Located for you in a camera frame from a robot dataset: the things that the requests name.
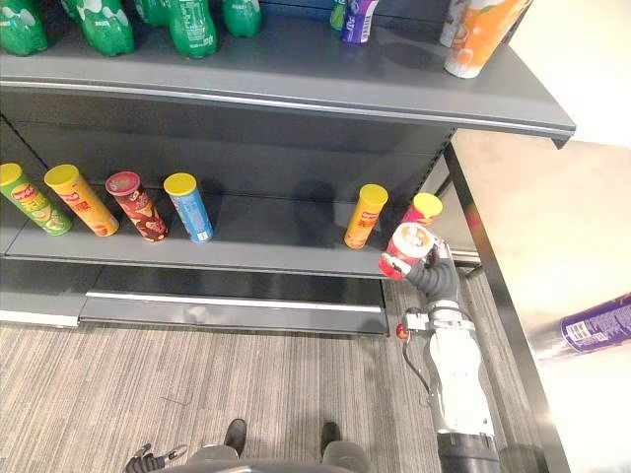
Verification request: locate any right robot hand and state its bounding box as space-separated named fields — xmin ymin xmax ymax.
xmin=380 ymin=238 xmax=457 ymax=301

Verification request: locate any red chips can yellow lid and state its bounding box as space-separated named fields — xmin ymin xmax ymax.
xmin=400 ymin=191 xmax=442 ymax=229

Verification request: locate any red chips can white lid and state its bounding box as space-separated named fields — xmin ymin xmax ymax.
xmin=378 ymin=222 xmax=438 ymax=282

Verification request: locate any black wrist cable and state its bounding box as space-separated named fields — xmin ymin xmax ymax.
xmin=401 ymin=338 xmax=440 ymax=401

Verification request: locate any dark red chips can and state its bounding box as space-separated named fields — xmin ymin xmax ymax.
xmin=105 ymin=170 xmax=171 ymax=244

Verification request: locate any left dark robot foot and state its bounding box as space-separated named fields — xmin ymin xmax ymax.
xmin=223 ymin=418 xmax=248 ymax=457

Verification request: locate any dark grey shelf base board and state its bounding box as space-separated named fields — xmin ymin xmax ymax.
xmin=0 ymin=265 xmax=390 ymax=339

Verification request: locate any purple gum bottle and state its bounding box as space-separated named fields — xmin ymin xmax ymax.
xmin=340 ymin=0 xmax=381 ymax=46
xmin=558 ymin=292 xmax=631 ymax=356

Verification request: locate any dark robot foot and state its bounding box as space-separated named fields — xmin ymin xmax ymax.
xmin=223 ymin=418 xmax=248 ymax=457
xmin=320 ymin=421 xmax=343 ymax=457

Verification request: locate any green chips can yellow lid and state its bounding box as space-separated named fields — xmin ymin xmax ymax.
xmin=0 ymin=162 xmax=74 ymax=237

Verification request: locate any left silver robot leg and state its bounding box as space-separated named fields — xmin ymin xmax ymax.
xmin=184 ymin=442 xmax=239 ymax=473

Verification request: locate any right silver robot leg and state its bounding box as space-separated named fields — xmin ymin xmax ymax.
xmin=322 ymin=439 xmax=372 ymax=473

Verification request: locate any blue chips can yellow lid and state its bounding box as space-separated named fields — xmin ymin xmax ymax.
xmin=163 ymin=171 xmax=215 ymax=244

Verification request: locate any silver robot leg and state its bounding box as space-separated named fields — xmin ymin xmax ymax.
xmin=322 ymin=439 xmax=372 ymax=473
xmin=184 ymin=442 xmax=239 ymax=473

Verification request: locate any right dark robot foot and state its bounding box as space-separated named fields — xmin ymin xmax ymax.
xmin=320 ymin=421 xmax=343 ymax=457

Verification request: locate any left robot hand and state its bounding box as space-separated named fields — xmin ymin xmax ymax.
xmin=122 ymin=442 xmax=189 ymax=473

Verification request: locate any green soda bottle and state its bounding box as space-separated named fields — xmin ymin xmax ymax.
xmin=222 ymin=0 xmax=264 ymax=39
xmin=132 ymin=0 xmax=172 ymax=29
xmin=76 ymin=0 xmax=136 ymax=57
xmin=165 ymin=0 xmax=220 ymax=61
xmin=0 ymin=0 xmax=49 ymax=56

